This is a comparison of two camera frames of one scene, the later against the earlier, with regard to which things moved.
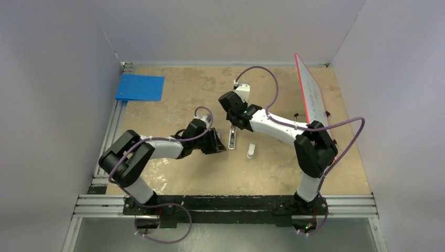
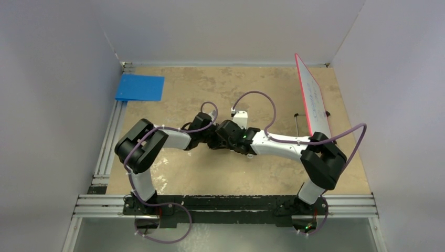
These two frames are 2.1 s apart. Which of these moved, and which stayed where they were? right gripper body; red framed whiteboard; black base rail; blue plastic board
Moved: right gripper body
Stayed: blue plastic board; black base rail; red framed whiteboard
